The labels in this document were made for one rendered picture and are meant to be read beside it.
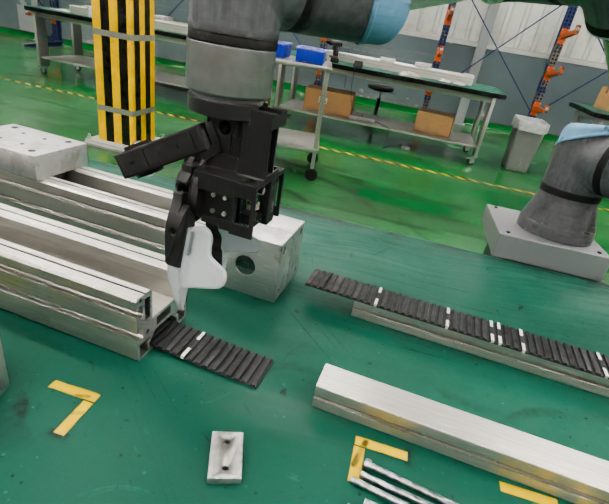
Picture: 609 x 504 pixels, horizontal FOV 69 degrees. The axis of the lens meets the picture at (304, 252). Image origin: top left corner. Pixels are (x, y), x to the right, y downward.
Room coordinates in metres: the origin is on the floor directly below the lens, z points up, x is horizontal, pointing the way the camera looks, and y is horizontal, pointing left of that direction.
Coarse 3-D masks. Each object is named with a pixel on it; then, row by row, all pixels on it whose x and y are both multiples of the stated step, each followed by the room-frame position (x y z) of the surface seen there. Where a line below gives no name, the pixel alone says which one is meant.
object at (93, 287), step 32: (0, 224) 0.51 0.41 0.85; (32, 224) 0.50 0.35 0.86; (64, 224) 0.51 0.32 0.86; (0, 256) 0.42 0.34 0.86; (32, 256) 0.43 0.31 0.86; (64, 256) 0.49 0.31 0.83; (96, 256) 0.48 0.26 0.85; (128, 256) 0.47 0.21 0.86; (160, 256) 0.48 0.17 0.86; (0, 288) 0.43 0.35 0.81; (32, 288) 0.41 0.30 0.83; (64, 288) 0.41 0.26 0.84; (96, 288) 0.39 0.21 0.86; (128, 288) 0.40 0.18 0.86; (160, 288) 0.45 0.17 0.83; (64, 320) 0.40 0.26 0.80; (96, 320) 0.40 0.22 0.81; (128, 320) 0.38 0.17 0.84; (160, 320) 0.42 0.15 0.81; (128, 352) 0.38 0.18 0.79
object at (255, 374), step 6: (258, 360) 0.41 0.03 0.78; (264, 360) 0.42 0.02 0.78; (270, 360) 0.41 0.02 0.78; (252, 366) 0.40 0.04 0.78; (258, 366) 0.40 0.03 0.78; (264, 366) 0.40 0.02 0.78; (252, 372) 0.39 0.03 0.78; (258, 372) 0.39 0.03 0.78; (264, 372) 0.40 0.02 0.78; (246, 378) 0.38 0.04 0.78; (252, 378) 0.38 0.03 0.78; (258, 378) 0.38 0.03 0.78; (246, 384) 0.37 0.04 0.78; (252, 384) 0.37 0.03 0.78; (258, 384) 0.37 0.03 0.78
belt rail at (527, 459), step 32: (320, 384) 0.36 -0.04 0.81; (352, 384) 0.37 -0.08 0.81; (384, 384) 0.38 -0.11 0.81; (352, 416) 0.35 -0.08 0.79; (384, 416) 0.34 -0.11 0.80; (416, 416) 0.34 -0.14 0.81; (448, 416) 0.35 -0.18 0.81; (448, 448) 0.32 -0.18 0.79; (480, 448) 0.32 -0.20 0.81; (512, 448) 0.32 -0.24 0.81; (544, 448) 0.33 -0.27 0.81; (544, 480) 0.31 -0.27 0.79; (576, 480) 0.29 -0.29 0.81; (608, 480) 0.30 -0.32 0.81
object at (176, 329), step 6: (174, 324) 0.44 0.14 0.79; (180, 324) 0.45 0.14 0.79; (168, 330) 0.43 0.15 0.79; (174, 330) 0.43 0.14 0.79; (180, 330) 0.44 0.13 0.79; (162, 336) 0.42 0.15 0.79; (168, 336) 0.42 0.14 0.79; (174, 336) 0.42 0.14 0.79; (150, 342) 0.41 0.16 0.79; (156, 342) 0.41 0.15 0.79; (162, 342) 0.41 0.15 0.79; (168, 342) 0.41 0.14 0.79; (162, 348) 0.40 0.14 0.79
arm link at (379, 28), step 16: (320, 0) 0.41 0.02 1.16; (336, 0) 0.42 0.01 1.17; (352, 0) 0.43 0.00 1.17; (368, 0) 0.43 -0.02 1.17; (384, 0) 0.44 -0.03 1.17; (400, 0) 0.45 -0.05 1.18; (304, 16) 0.41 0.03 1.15; (320, 16) 0.42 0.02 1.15; (336, 16) 0.42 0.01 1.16; (352, 16) 0.43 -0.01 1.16; (368, 16) 0.44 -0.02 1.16; (384, 16) 0.45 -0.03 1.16; (400, 16) 0.45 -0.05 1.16; (304, 32) 0.43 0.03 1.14; (320, 32) 0.44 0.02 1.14; (336, 32) 0.44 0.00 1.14; (352, 32) 0.44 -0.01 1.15; (368, 32) 0.45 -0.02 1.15; (384, 32) 0.46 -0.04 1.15
